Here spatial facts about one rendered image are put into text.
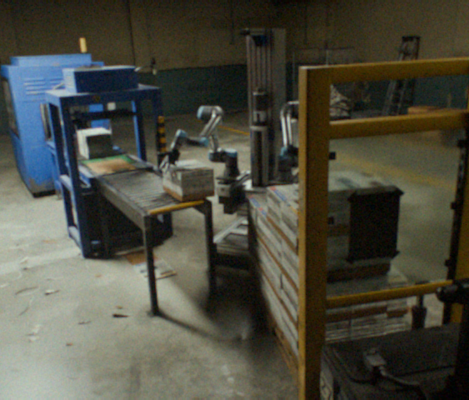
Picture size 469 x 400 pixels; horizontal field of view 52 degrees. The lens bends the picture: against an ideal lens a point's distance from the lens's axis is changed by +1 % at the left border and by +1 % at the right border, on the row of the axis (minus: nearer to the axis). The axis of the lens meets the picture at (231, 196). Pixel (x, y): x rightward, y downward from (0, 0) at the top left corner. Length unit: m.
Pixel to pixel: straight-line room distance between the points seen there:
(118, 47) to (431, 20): 6.98
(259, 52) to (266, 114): 0.51
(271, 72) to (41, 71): 3.59
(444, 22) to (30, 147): 7.72
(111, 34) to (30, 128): 5.97
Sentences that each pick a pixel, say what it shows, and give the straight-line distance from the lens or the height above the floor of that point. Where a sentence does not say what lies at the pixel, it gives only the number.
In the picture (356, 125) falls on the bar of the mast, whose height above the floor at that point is 1.64.
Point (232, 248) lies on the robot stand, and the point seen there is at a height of 0.20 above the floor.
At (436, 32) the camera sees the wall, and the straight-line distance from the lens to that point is 10.62.
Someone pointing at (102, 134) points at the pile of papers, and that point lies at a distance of 5.40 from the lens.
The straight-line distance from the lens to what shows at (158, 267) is 4.48.
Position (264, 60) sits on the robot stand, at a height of 1.79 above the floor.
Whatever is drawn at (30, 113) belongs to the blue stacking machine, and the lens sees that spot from 6.85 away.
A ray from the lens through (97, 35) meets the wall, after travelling 12.33.
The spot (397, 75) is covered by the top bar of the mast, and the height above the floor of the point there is 1.80.
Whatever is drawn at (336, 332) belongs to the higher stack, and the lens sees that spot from 2.56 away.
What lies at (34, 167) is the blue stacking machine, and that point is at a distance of 6.96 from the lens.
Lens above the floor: 1.95
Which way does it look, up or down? 18 degrees down
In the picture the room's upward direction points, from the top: 2 degrees counter-clockwise
